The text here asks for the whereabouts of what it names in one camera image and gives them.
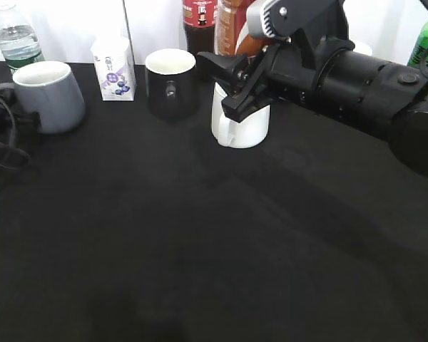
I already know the clear water bottle green label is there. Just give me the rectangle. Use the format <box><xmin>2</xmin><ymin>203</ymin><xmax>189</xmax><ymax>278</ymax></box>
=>
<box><xmin>0</xmin><ymin>1</ymin><xmax>44</xmax><ymax>74</ymax></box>

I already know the cola bottle red label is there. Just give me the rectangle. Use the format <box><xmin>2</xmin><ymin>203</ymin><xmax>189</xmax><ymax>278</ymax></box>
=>
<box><xmin>182</xmin><ymin>0</ymin><xmax>218</xmax><ymax>56</ymax></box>

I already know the yellow white paper cup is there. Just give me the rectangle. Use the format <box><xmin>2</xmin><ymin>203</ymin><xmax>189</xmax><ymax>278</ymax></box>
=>
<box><xmin>352</xmin><ymin>40</ymin><xmax>373</xmax><ymax>56</ymax></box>

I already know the black left gripper with cables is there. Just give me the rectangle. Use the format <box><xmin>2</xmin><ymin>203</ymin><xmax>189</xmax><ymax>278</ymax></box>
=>
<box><xmin>0</xmin><ymin>83</ymin><xmax>41</xmax><ymax>171</ymax></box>

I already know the grey ceramic mug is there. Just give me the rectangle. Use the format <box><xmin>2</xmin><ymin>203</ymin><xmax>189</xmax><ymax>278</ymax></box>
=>
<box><xmin>12</xmin><ymin>61</ymin><xmax>86</xmax><ymax>135</ymax></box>

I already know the white ceramic mug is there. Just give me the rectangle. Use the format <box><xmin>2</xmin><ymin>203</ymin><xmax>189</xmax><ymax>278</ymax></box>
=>
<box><xmin>210</xmin><ymin>83</ymin><xmax>270</xmax><ymax>149</ymax></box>

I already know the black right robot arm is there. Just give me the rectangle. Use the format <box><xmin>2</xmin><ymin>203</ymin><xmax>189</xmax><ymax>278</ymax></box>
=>
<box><xmin>196</xmin><ymin>41</ymin><xmax>428</xmax><ymax>177</ymax></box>

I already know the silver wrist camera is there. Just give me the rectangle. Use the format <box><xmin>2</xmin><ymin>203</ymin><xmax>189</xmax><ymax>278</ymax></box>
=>
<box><xmin>246</xmin><ymin>0</ymin><xmax>349</xmax><ymax>41</ymax></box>

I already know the black glossy mug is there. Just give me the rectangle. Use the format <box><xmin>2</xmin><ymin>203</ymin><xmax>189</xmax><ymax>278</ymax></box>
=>
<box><xmin>145</xmin><ymin>48</ymin><xmax>199</xmax><ymax>121</ymax></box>

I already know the small white milk carton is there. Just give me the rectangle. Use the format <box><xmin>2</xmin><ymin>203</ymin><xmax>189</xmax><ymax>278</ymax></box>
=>
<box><xmin>91</xmin><ymin>36</ymin><xmax>136</xmax><ymax>101</ymax></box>

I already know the Nescafe coffee bottle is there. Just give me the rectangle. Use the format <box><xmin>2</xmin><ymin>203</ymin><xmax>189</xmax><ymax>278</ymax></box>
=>
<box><xmin>214</xmin><ymin>0</ymin><xmax>272</xmax><ymax>58</ymax></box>

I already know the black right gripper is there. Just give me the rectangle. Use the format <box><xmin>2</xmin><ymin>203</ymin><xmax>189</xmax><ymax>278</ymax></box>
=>
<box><xmin>196</xmin><ymin>35</ymin><xmax>328</xmax><ymax>123</ymax></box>

